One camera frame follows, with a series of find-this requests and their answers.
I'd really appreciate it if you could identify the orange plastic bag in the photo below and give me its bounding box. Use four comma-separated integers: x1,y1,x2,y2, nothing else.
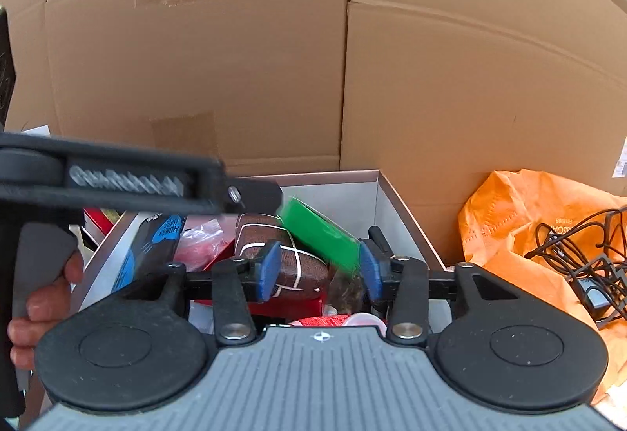
457,169,627,407

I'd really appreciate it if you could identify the flat red box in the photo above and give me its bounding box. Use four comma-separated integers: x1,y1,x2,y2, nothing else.
192,295,328,323

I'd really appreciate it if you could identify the black power adapter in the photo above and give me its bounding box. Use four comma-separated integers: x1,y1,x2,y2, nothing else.
569,274,615,317

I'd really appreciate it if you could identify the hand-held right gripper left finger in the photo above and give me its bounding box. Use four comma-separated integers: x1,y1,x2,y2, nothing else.
118,241,283,346

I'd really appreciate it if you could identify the large cardboard backdrop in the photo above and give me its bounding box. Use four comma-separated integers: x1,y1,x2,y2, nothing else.
0,0,627,268

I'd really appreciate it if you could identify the brown cardboard storage box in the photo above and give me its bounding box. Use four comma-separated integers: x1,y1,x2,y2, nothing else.
69,169,448,329

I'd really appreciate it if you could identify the brown box with white stripes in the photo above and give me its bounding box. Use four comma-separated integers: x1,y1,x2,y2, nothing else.
234,212,330,301

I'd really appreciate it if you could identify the person's left hand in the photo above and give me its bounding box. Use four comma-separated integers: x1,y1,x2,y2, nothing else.
8,250,85,371

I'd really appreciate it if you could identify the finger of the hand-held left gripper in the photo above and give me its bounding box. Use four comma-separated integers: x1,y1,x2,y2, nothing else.
220,177,284,217

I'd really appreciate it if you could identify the tangled black cable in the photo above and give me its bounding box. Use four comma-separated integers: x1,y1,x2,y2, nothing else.
523,205,627,331

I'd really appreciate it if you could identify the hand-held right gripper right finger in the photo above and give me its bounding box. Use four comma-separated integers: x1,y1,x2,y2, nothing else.
359,225,520,346

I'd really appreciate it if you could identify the blue black packet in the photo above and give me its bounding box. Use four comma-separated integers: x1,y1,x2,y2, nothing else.
111,212,185,295

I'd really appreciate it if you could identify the red transparent plastic bag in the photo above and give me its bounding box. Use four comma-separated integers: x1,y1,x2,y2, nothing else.
173,217,237,271

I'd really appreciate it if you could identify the green packet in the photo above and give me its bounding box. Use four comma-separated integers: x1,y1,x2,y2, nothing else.
278,195,362,274

